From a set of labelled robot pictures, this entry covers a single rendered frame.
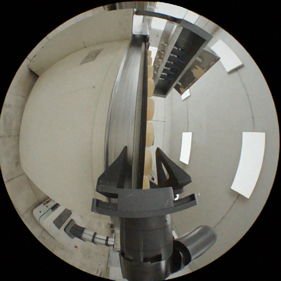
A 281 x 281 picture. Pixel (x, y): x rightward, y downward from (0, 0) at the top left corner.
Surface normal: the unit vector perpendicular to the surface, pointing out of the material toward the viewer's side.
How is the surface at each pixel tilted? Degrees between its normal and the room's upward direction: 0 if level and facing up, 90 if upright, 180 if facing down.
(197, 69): 115
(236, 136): 180
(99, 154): 90
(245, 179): 180
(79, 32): 90
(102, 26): 90
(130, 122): 90
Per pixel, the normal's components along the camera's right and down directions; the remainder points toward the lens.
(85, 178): 0.08, -0.03
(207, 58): -0.47, 0.88
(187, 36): -0.05, 1.00
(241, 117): -0.99, -0.06
